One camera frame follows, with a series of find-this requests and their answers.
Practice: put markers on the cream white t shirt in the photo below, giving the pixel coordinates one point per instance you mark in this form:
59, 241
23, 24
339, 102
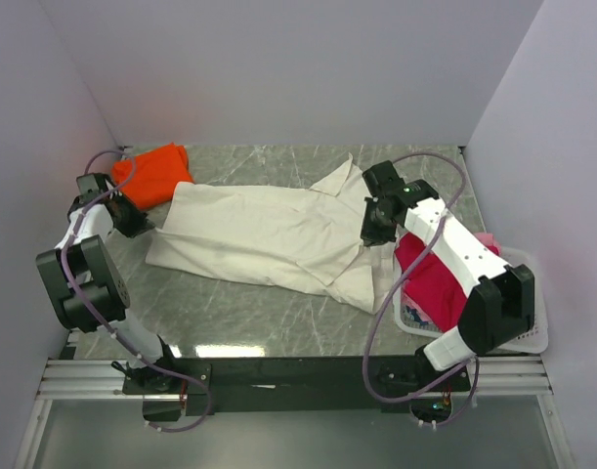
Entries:
306, 240

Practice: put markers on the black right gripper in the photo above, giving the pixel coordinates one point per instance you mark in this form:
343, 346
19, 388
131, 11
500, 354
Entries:
369, 234

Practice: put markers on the folded orange t shirt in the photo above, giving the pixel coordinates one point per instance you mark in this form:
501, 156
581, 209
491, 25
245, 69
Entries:
157, 174

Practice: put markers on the magenta t shirt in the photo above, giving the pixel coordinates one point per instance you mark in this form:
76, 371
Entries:
432, 290

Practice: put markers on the light pink t shirt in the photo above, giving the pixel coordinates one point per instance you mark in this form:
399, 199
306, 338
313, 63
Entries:
489, 242

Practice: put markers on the aluminium frame rail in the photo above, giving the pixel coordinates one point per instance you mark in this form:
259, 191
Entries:
74, 380

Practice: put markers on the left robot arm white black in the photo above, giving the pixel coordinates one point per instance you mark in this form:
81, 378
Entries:
83, 284

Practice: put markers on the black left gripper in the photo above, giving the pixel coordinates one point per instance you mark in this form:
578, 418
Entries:
140, 223

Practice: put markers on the white plastic laundry basket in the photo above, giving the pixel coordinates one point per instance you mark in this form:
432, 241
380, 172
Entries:
535, 341

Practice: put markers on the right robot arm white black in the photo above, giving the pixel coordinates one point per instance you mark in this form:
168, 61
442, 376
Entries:
500, 298

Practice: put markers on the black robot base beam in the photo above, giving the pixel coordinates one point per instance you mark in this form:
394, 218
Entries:
207, 386

